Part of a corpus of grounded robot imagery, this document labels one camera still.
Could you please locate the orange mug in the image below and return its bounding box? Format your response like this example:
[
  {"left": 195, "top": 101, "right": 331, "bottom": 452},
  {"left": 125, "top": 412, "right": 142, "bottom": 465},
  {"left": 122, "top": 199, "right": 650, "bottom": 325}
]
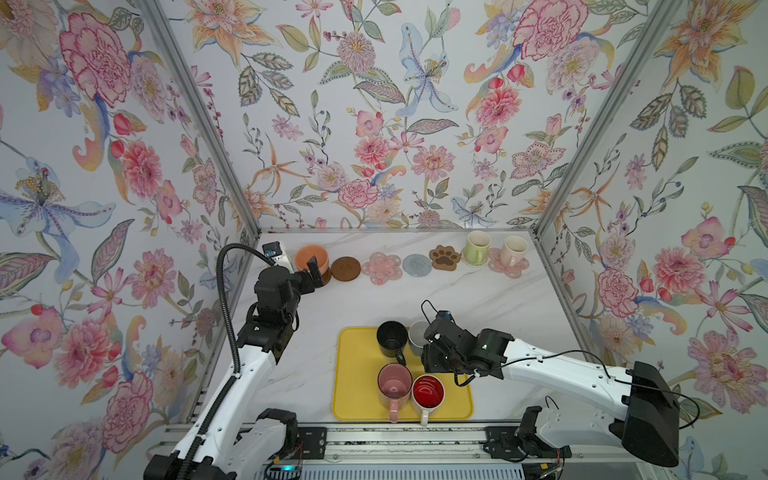
[{"left": 294, "top": 244, "right": 329, "bottom": 276}]

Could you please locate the white mug blue handle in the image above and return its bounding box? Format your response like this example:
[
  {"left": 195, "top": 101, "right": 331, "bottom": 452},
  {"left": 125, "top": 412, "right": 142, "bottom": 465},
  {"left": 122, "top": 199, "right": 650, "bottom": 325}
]
[{"left": 408, "top": 320, "right": 429, "bottom": 357}]

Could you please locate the dark brown round coaster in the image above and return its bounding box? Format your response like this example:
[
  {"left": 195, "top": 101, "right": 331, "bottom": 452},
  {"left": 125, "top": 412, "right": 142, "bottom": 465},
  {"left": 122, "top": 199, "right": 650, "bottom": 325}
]
[{"left": 331, "top": 256, "right": 361, "bottom": 282}]

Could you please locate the red interior white mug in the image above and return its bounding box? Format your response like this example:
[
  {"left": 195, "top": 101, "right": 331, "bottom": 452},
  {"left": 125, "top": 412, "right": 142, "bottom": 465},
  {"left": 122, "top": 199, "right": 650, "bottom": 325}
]
[{"left": 411, "top": 374, "right": 446, "bottom": 427}]

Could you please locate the black mug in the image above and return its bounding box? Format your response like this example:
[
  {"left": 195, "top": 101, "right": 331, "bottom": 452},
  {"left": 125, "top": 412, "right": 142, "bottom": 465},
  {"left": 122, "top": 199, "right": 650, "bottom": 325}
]
[{"left": 376, "top": 320, "right": 408, "bottom": 366}]

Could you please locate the dusty pink mug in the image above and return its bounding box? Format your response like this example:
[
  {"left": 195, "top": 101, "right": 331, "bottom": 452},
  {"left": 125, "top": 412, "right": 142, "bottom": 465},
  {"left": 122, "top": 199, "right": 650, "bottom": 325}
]
[{"left": 377, "top": 363, "right": 413, "bottom": 423}]

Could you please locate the pink flower coaster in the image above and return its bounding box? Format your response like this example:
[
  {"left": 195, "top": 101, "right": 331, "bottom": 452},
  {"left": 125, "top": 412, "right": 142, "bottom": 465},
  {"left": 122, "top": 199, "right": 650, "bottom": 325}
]
[
  {"left": 488, "top": 248, "right": 530, "bottom": 279},
  {"left": 361, "top": 252, "right": 403, "bottom": 286}
]

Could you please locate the brown paw coaster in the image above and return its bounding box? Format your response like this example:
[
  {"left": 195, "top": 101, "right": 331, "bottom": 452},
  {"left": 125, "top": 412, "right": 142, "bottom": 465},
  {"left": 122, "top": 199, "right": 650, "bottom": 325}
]
[{"left": 428, "top": 245, "right": 461, "bottom": 271}]

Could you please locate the grey round coaster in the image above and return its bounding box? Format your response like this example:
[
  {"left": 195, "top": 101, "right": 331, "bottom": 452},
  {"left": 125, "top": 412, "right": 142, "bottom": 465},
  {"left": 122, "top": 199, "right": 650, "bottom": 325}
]
[{"left": 402, "top": 254, "right": 433, "bottom": 278}]

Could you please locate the white mug green handle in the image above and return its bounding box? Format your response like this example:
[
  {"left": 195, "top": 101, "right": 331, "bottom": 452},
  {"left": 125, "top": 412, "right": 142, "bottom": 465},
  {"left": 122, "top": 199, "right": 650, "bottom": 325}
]
[{"left": 462, "top": 230, "right": 492, "bottom": 266}]

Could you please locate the cream mug pink handle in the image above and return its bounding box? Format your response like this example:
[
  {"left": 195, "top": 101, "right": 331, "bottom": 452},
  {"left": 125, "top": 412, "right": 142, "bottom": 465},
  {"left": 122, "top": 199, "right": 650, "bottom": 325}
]
[{"left": 500, "top": 235, "right": 529, "bottom": 267}]

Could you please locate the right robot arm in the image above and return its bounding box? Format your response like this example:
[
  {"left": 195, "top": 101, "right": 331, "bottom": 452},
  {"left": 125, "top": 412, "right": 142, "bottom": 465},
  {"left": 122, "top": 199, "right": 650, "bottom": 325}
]
[{"left": 421, "top": 310, "right": 681, "bottom": 468}]

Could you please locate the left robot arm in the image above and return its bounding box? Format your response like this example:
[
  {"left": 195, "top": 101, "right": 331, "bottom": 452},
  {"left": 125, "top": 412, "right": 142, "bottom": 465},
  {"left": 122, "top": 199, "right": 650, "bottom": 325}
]
[{"left": 143, "top": 243, "right": 324, "bottom": 479}]

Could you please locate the yellow tray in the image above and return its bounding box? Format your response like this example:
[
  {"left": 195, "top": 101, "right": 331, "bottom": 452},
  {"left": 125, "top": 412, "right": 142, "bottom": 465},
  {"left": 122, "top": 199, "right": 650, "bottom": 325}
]
[{"left": 332, "top": 327, "right": 474, "bottom": 423}]

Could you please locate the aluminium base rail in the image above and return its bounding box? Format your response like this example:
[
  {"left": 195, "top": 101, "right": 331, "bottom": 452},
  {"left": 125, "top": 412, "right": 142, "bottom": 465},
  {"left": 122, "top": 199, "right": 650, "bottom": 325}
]
[{"left": 146, "top": 419, "right": 667, "bottom": 480}]

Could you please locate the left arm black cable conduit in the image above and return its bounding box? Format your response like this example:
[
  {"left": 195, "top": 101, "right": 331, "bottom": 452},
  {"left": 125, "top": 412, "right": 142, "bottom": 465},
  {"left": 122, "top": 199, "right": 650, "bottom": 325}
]
[{"left": 176, "top": 243, "right": 277, "bottom": 480}]

